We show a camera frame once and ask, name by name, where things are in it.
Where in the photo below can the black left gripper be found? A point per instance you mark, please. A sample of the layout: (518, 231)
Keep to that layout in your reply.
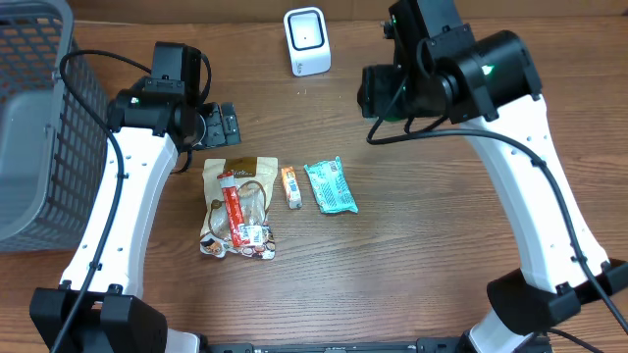
(222, 126)

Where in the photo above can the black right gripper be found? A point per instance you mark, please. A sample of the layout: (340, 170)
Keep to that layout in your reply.
(375, 91)

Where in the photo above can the red stick packet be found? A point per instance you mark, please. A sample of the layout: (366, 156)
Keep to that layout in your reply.
(231, 199)

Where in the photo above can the brown white snack pouch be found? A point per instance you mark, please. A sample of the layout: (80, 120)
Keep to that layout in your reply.
(254, 179)

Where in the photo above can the small orange snack packet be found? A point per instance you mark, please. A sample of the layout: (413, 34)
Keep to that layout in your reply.
(292, 191)

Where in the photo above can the teal orange snack pack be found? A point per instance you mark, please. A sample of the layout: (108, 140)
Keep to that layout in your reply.
(330, 188)

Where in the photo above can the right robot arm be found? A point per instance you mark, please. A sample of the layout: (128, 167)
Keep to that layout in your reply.
(489, 92)

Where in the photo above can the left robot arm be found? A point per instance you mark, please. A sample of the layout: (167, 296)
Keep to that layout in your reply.
(98, 305)

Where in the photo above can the white barcode scanner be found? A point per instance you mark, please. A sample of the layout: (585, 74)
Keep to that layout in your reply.
(308, 42)

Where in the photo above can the grey plastic shopping basket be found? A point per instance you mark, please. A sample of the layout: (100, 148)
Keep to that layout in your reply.
(52, 151)

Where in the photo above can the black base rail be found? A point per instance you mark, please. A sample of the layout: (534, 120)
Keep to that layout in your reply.
(422, 345)

